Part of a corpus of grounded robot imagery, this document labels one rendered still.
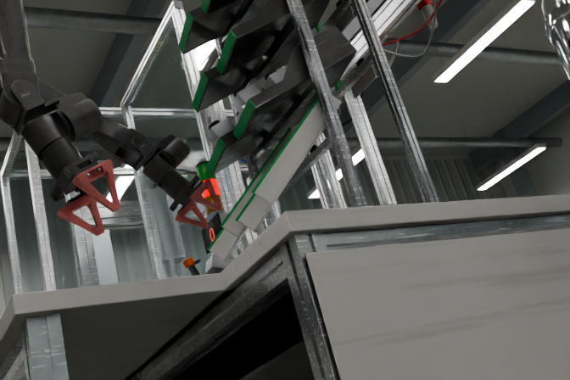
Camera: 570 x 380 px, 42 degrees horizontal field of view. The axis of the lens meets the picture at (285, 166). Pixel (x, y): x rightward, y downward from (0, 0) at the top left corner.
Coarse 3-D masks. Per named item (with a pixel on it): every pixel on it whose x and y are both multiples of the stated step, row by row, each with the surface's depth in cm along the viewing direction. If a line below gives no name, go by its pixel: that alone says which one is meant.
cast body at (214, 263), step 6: (234, 252) 177; (210, 258) 174; (216, 258) 174; (228, 258) 176; (234, 258) 176; (210, 264) 173; (216, 264) 173; (222, 264) 174; (228, 264) 175; (210, 270) 174; (216, 270) 174; (222, 270) 174
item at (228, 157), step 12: (276, 120) 161; (300, 120) 175; (264, 132) 162; (216, 144) 154; (228, 144) 152; (240, 144) 157; (252, 144) 163; (216, 156) 157; (228, 156) 159; (240, 156) 165; (216, 168) 160
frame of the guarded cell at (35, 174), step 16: (112, 112) 280; (32, 160) 256; (0, 176) 305; (32, 176) 254; (48, 176) 312; (336, 176) 315; (32, 192) 252; (336, 192) 311; (48, 240) 246; (48, 256) 243; (48, 272) 241; (16, 288) 283; (48, 288) 238
